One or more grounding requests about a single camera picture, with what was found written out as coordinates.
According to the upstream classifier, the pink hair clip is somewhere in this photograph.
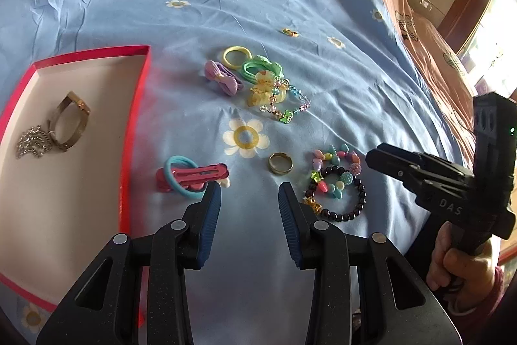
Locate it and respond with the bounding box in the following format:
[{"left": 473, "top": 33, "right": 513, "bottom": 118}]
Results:
[{"left": 155, "top": 163, "right": 232, "bottom": 194}]

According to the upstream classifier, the purple bow hair tie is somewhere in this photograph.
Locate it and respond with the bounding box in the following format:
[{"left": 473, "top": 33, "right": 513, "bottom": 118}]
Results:
[{"left": 204, "top": 60, "right": 244, "bottom": 97}]

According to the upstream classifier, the dark bead bracelet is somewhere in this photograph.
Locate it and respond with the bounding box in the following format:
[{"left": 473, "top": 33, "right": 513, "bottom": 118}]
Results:
[{"left": 304, "top": 166, "right": 367, "bottom": 223}]

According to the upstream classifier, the yellow hair claw clip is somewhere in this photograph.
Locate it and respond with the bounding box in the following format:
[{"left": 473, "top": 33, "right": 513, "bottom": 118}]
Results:
[{"left": 246, "top": 71, "right": 289, "bottom": 108}]

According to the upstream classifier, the blue hair tie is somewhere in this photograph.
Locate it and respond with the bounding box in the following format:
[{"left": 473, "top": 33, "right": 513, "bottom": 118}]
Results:
[{"left": 164, "top": 155, "right": 206, "bottom": 200}]

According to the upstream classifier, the yellow hair tie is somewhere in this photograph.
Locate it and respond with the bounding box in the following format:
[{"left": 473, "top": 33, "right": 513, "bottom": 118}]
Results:
[{"left": 222, "top": 46, "right": 253, "bottom": 70}]

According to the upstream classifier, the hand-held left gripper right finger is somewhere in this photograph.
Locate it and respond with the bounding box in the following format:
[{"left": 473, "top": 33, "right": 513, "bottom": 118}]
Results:
[{"left": 278, "top": 182, "right": 463, "bottom": 345}]

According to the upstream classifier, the red cardboard box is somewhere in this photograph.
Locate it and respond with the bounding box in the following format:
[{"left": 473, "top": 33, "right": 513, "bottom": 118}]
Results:
[{"left": 0, "top": 44, "right": 153, "bottom": 329}]

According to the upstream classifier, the colourful bead bracelet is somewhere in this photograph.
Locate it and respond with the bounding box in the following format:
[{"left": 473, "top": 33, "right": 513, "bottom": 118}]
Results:
[{"left": 309, "top": 144, "right": 362, "bottom": 198}]

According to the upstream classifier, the bronze bangle bracelet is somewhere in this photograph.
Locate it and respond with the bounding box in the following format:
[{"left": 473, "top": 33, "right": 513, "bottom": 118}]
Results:
[{"left": 45, "top": 90, "right": 91, "bottom": 152}]

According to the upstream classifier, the green bow hair tie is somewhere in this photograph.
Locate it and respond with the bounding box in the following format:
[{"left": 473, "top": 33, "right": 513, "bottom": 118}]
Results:
[{"left": 241, "top": 55, "right": 283, "bottom": 84}]

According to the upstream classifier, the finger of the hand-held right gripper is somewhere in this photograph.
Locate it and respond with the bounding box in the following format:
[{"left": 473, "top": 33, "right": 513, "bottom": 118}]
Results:
[
  {"left": 365, "top": 150, "right": 418, "bottom": 184},
  {"left": 375, "top": 142, "right": 425, "bottom": 165}
]

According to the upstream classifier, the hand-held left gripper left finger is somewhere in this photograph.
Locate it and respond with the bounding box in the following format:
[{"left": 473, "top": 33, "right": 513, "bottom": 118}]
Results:
[{"left": 36, "top": 180, "right": 223, "bottom": 345}]

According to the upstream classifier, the pink printed blanket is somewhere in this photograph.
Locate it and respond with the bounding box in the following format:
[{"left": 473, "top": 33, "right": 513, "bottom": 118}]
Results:
[{"left": 355, "top": 0, "right": 485, "bottom": 152}]

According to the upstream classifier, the person's right hand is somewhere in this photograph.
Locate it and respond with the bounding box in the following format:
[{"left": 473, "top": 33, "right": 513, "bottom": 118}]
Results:
[{"left": 427, "top": 221, "right": 501, "bottom": 315}]

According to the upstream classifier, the silver chain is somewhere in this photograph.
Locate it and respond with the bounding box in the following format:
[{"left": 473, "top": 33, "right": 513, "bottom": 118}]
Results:
[{"left": 15, "top": 125, "right": 55, "bottom": 160}]

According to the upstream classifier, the crystal bead bracelet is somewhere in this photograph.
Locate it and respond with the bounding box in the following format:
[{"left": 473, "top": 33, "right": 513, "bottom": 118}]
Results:
[{"left": 258, "top": 78, "right": 312, "bottom": 124}]

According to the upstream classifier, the person's right forearm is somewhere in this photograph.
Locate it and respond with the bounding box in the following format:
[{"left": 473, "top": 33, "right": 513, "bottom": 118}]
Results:
[{"left": 456, "top": 264, "right": 512, "bottom": 325}]

